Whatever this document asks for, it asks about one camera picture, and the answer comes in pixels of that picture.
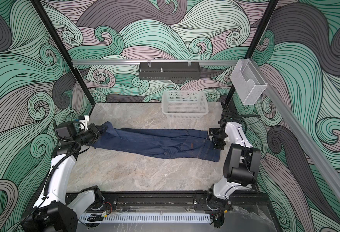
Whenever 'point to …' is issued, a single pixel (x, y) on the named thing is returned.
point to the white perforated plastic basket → (184, 104)
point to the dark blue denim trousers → (156, 143)
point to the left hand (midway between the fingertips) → (107, 125)
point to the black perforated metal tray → (169, 70)
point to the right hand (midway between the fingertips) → (209, 138)
